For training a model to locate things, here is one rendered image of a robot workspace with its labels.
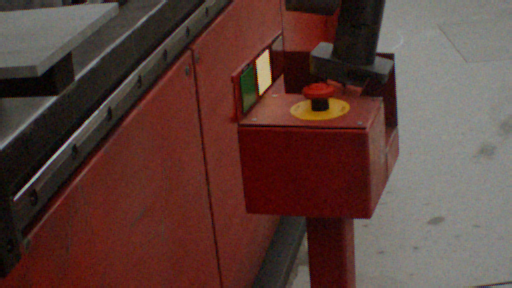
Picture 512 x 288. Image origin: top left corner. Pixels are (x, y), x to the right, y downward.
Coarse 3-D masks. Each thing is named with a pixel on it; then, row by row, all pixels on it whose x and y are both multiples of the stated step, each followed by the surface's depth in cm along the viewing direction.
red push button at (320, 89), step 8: (304, 88) 115; (312, 88) 114; (320, 88) 114; (328, 88) 114; (304, 96) 114; (312, 96) 113; (320, 96) 113; (328, 96) 113; (312, 104) 115; (320, 104) 114; (328, 104) 115
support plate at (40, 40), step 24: (0, 24) 80; (24, 24) 79; (48, 24) 78; (72, 24) 76; (96, 24) 77; (0, 48) 72; (24, 48) 71; (48, 48) 70; (72, 48) 73; (0, 72) 67; (24, 72) 67
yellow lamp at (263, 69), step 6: (264, 54) 121; (258, 60) 119; (264, 60) 121; (258, 66) 119; (264, 66) 121; (258, 72) 119; (264, 72) 121; (258, 78) 119; (264, 78) 121; (270, 78) 124; (264, 84) 121; (264, 90) 121
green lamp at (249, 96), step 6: (252, 66) 117; (246, 72) 115; (252, 72) 117; (246, 78) 115; (252, 78) 117; (246, 84) 115; (252, 84) 117; (246, 90) 115; (252, 90) 117; (246, 96) 115; (252, 96) 117; (246, 102) 115; (252, 102) 117; (246, 108) 115
